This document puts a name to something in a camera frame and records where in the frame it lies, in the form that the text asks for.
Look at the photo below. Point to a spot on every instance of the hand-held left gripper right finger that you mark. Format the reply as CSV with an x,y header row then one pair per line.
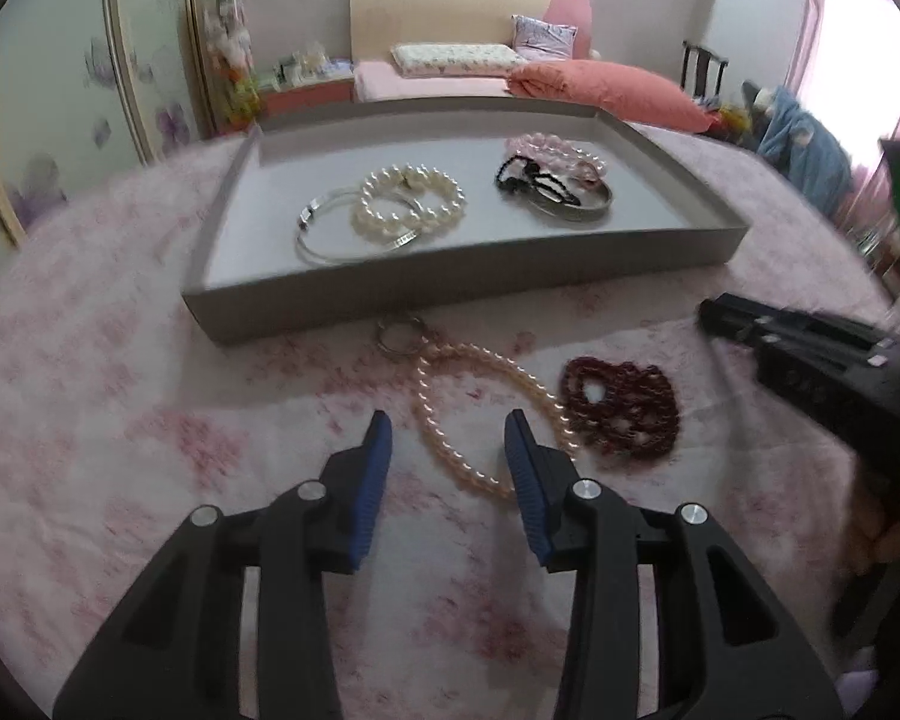
x,y
529,495

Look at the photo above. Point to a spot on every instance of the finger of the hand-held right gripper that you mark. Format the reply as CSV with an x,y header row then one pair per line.
x,y
727,322
810,319

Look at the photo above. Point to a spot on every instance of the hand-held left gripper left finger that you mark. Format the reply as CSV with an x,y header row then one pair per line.
x,y
367,491

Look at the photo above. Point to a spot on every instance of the pink pearl strand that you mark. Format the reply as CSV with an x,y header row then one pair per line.
x,y
425,405

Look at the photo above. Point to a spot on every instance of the wide silver cuff bangle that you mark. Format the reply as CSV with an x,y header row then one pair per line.
x,y
570,214

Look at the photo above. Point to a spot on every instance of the grey cardboard tray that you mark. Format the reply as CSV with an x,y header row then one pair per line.
x,y
480,240

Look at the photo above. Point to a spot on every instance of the thin silver bangle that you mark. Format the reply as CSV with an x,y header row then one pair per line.
x,y
300,232

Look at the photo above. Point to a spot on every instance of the red and yellow toys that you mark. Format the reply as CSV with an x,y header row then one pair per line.
x,y
731,120

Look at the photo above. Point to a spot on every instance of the pink floral tablecloth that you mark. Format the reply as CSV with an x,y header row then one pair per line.
x,y
157,427

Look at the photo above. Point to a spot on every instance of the coral pink pillow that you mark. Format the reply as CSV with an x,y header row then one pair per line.
x,y
615,94

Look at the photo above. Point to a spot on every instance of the dark wooden chair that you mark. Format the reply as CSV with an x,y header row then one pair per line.
x,y
703,67

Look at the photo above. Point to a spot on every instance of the pink curtain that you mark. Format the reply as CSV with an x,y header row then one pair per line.
x,y
855,37

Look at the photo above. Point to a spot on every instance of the small purple pillow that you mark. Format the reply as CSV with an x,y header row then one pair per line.
x,y
544,36

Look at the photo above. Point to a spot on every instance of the floral pillow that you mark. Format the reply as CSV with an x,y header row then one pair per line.
x,y
457,60

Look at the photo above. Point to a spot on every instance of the bed with pink sheet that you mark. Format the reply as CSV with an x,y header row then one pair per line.
x,y
420,86

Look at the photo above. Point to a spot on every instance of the pink nightstand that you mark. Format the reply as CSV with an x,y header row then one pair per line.
x,y
304,97

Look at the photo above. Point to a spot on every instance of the beige and pink headboard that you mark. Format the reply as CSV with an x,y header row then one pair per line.
x,y
435,11

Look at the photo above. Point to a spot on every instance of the tower of plush toys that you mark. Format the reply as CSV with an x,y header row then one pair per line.
x,y
231,52

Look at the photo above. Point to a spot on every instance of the wardrobe with floral glass doors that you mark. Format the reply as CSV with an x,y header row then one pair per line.
x,y
52,90

